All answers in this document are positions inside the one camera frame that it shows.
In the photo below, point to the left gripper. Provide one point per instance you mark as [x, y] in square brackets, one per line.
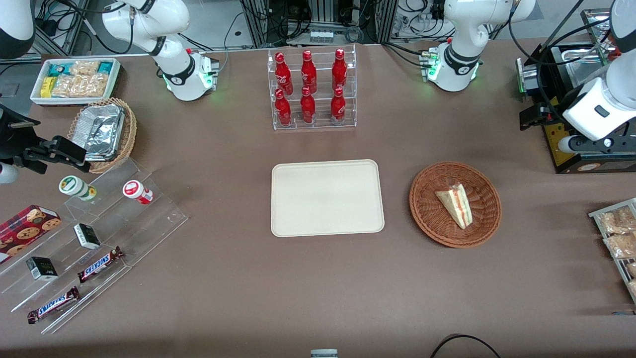
[557, 110]

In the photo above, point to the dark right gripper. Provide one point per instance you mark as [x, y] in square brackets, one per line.
[11, 138]

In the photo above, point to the triangle sandwich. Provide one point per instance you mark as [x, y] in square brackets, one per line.
[457, 204]

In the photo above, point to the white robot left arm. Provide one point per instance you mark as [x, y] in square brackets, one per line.
[459, 59]

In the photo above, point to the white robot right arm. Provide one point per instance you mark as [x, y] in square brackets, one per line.
[184, 74]

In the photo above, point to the light wicker basket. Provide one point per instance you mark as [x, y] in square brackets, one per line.
[130, 134]

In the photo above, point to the brown wicker basket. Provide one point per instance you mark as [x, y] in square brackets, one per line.
[427, 214]

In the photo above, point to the beige plastic tray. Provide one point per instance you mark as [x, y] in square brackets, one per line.
[325, 199]

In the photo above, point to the green lid cup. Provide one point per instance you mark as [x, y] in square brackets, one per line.
[72, 185]

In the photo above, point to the aluminium foil container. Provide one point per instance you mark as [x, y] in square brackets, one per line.
[99, 157]
[102, 129]

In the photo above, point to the black food warmer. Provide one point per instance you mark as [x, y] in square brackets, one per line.
[566, 159]

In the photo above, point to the white snack bin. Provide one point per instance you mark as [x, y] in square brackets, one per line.
[74, 101]

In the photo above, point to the steel warmer pan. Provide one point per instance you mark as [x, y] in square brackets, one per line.
[581, 69]

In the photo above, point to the yellow snack packet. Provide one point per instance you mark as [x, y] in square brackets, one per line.
[47, 87]

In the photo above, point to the clear cracker bag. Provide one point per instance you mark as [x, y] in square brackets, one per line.
[79, 85]
[84, 67]

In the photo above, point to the red cookie box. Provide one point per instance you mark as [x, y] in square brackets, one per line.
[25, 228]

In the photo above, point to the teal snack packet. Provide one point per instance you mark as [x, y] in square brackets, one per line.
[57, 70]
[105, 67]

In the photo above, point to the small black box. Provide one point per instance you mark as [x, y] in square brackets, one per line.
[41, 268]
[87, 236]

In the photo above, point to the red lid cup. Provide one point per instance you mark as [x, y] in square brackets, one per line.
[133, 189]

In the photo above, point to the clear acrylic step display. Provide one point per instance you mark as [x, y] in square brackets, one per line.
[149, 219]

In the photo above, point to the Snickers bar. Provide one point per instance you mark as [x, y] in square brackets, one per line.
[99, 264]
[53, 305]

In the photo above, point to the clear snack bag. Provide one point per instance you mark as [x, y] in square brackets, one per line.
[621, 246]
[632, 269]
[633, 288]
[616, 221]

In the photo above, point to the red cola bottle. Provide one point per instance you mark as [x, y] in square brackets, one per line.
[338, 107]
[282, 109]
[339, 72]
[307, 107]
[308, 74]
[283, 74]

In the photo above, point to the small blue object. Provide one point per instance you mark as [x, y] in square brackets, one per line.
[623, 313]

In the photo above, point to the clear acrylic bottle rack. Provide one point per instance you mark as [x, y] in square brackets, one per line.
[320, 124]

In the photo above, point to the white power strip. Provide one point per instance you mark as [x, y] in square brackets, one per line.
[321, 36]

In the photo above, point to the aluminium equipment rack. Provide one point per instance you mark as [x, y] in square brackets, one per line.
[278, 20]

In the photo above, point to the grey metal object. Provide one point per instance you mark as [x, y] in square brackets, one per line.
[324, 353]

